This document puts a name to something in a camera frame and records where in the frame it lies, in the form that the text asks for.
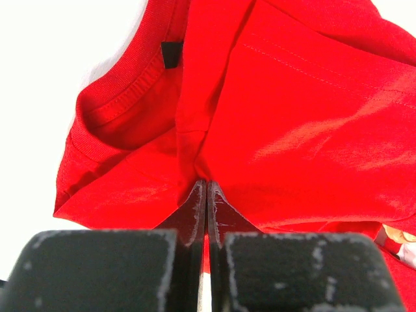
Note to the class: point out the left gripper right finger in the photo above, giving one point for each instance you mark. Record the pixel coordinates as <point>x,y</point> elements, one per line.
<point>256,271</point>

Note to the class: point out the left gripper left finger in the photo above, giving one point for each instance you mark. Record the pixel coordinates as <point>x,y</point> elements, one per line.
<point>113,269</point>

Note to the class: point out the bright red kungfu t-shirt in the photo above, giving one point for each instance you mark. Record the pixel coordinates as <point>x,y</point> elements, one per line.
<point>299,114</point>

